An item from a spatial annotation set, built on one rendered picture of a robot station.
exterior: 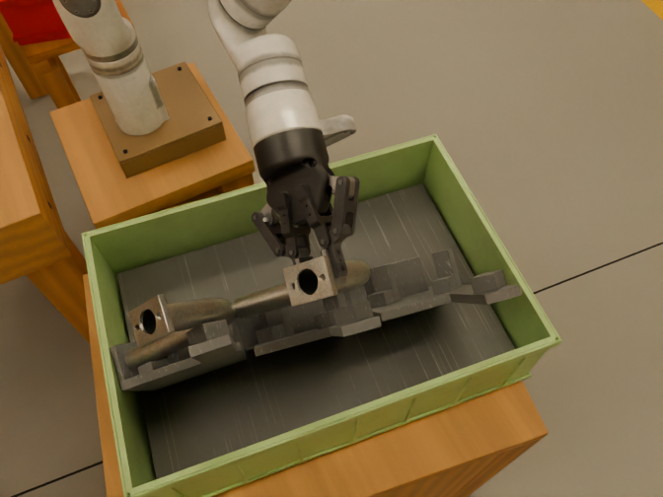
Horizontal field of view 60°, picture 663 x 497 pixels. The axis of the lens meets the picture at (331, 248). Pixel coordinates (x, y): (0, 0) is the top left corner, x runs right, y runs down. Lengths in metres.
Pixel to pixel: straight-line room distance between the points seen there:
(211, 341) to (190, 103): 0.68
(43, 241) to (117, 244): 0.21
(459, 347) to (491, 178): 1.38
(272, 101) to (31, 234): 0.67
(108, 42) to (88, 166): 0.28
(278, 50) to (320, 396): 0.52
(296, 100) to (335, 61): 2.05
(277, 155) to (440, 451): 0.57
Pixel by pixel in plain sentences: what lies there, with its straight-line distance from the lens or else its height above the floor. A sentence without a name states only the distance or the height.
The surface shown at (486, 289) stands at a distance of 0.71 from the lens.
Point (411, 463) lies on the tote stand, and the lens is 0.96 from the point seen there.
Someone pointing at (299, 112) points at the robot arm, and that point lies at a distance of 0.60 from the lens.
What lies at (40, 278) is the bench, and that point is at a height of 0.72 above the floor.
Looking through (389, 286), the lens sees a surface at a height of 0.95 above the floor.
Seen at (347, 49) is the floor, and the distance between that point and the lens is 2.71.
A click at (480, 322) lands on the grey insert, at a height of 0.85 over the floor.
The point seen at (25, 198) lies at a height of 0.90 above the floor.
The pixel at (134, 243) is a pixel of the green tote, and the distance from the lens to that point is 1.01.
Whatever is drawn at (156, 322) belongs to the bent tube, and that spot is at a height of 1.19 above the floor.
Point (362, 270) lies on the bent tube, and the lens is 0.63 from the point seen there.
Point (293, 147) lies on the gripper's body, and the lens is 0.58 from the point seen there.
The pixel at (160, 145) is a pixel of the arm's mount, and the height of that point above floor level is 0.90.
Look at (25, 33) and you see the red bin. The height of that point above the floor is 0.83.
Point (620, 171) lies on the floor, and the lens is 2.48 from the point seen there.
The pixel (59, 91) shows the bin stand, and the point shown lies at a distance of 1.68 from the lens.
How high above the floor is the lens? 1.72
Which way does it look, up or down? 59 degrees down
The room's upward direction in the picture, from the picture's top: straight up
